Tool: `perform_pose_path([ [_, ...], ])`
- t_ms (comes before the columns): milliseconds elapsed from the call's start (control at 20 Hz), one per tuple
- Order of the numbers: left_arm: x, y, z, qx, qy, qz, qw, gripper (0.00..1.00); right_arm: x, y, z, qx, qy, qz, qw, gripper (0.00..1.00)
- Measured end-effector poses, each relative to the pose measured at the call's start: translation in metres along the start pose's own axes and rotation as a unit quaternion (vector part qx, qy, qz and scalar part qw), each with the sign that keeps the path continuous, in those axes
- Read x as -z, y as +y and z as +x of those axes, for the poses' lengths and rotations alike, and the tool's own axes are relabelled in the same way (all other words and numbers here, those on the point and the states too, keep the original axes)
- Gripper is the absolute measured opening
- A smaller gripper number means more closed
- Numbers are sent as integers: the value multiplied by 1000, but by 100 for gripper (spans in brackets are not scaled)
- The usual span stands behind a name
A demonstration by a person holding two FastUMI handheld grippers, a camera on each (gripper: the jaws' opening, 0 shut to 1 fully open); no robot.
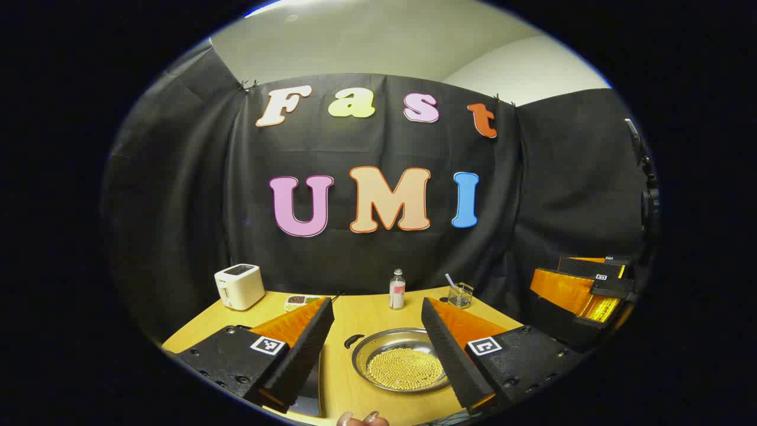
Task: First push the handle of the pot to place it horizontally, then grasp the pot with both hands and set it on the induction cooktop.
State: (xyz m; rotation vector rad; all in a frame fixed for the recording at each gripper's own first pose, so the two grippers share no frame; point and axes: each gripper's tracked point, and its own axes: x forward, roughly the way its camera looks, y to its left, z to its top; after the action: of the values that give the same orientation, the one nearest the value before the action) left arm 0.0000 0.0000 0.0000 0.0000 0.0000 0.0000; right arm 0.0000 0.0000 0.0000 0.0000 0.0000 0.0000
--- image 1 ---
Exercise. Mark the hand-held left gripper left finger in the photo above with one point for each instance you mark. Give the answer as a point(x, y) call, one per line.
point(301, 355)

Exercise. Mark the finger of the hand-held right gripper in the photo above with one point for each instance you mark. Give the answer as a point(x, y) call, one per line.
point(591, 267)
point(568, 290)

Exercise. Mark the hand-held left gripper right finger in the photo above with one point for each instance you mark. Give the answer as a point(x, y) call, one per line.
point(449, 355)

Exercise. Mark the stainless steel pot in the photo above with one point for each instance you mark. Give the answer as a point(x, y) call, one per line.
point(378, 346)

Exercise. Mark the pile of yellow soybeans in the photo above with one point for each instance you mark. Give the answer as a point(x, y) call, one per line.
point(402, 370)

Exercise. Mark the white divided bean dish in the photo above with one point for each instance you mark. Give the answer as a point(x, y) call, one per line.
point(295, 303)

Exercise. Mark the striped straw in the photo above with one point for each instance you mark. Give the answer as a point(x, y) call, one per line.
point(449, 279)

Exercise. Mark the clear bottle with pink label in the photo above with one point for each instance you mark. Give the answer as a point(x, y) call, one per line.
point(397, 293)

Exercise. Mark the white toaster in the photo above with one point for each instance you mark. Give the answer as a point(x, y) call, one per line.
point(239, 290)

